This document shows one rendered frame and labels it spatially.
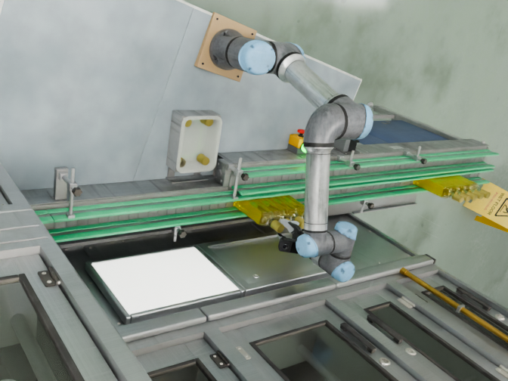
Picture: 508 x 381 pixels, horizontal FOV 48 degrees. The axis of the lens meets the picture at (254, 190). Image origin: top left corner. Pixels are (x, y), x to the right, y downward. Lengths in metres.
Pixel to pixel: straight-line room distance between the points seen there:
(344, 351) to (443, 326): 0.45
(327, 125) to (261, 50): 0.42
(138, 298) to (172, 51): 0.88
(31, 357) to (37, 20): 1.15
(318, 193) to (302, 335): 0.46
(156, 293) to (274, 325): 0.39
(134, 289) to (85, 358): 0.82
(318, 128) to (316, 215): 0.27
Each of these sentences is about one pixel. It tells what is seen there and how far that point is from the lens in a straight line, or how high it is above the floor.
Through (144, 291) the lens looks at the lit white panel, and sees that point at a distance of 1.90.
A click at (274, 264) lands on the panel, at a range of 2.17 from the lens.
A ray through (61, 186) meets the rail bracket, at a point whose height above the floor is 0.86.
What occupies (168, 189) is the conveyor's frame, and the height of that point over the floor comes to 0.86.
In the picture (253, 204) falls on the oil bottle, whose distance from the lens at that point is 2.26.
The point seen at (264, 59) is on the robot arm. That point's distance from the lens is 2.06.
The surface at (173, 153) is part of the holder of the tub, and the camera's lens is 2.21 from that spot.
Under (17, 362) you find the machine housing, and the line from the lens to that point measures 1.11.
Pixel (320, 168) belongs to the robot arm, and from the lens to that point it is 1.79.
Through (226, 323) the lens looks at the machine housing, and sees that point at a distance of 1.85.
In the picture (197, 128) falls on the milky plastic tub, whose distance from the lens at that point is 2.26.
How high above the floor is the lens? 2.61
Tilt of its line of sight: 46 degrees down
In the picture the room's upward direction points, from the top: 125 degrees clockwise
